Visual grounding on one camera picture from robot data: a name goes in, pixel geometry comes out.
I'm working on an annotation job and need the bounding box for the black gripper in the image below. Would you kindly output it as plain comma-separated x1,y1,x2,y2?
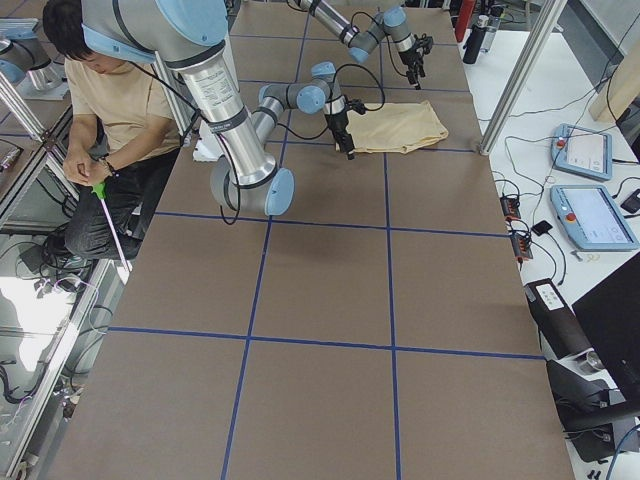
397,34,434,90
324,97,366,160

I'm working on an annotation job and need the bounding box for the cream long-sleeve printed shirt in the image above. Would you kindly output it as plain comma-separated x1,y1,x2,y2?
347,100,449,154

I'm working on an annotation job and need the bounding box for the black water bottle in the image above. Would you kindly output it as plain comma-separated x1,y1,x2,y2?
462,15,489,65

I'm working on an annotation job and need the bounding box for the red bottle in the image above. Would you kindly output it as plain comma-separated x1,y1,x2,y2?
454,0,476,43

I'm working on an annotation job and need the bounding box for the clear water bottle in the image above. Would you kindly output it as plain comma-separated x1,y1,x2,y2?
480,5,504,53

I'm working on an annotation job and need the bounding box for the upper orange black adapter box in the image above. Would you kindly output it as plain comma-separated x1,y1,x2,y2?
500,195,521,221

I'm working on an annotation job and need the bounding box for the orange black adapter box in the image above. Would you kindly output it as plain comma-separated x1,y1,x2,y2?
500,195,521,221
510,232,533,263

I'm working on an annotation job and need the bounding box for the upper blue teach pendant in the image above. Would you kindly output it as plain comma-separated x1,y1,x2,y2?
550,123,613,181

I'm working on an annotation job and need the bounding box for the blue teach pendant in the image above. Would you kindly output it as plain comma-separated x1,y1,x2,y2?
550,123,613,181
549,185,639,252

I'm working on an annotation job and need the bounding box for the small black square pad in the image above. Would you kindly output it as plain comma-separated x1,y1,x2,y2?
531,220,553,236

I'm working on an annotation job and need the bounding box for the lower orange black adapter box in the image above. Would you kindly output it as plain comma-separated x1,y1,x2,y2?
510,232,533,263

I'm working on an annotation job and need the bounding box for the wooden beam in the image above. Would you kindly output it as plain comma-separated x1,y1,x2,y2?
589,42,639,123

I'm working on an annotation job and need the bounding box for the lower blue teach pendant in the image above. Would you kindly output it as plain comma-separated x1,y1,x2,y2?
549,185,639,252

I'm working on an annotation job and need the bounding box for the seated person in tan shirt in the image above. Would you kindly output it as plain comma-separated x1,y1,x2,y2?
42,1,180,260

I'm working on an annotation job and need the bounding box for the green pink handheld stick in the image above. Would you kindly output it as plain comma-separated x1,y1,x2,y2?
92,182,131,274

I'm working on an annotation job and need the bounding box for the dark brown box with label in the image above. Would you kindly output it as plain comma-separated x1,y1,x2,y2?
524,279,592,358

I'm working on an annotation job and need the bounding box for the black monitor on stand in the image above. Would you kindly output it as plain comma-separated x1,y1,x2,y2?
546,255,639,462

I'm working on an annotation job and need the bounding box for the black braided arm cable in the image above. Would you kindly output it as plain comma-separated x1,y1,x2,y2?
218,63,387,226
347,9,396,41

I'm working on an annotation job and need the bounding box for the aluminium frame post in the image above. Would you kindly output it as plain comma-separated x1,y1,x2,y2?
478,0,567,156

